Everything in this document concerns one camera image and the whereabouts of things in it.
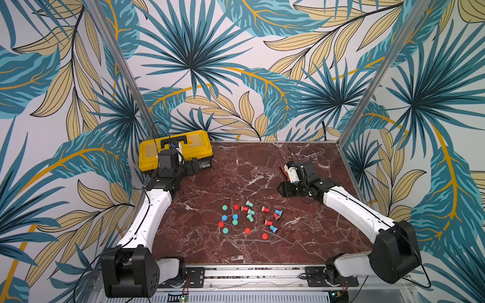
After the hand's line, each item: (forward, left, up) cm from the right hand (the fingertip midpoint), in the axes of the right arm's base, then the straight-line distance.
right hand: (283, 187), depth 86 cm
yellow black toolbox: (+23, +42, +5) cm, 48 cm away
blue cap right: (-8, +23, -13) cm, 27 cm away
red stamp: (-5, +18, -11) cm, 22 cm away
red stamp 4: (-12, +8, -11) cm, 18 cm away
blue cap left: (-8, +28, -13) cm, 32 cm away
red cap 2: (-15, +17, -13) cm, 26 cm away
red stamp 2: (-6, +8, -11) cm, 15 cm away
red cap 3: (-17, +9, -12) cm, 23 cm away
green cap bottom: (-14, +27, -13) cm, 33 cm away
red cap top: (-3, +22, -12) cm, 25 cm away
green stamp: (-6, +15, -11) cm, 20 cm away
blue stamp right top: (-7, +2, -11) cm, 13 cm away
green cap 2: (-11, +23, -13) cm, 28 cm away
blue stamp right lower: (-15, +5, -11) cm, 19 cm away
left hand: (+7, +42, +10) cm, 44 cm away
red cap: (-11, +29, -13) cm, 34 cm away
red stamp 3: (-9, +3, -11) cm, 15 cm away
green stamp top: (-2, +16, -11) cm, 19 cm away
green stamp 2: (-9, +15, -11) cm, 21 cm away
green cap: (-3, +27, -12) cm, 30 cm away
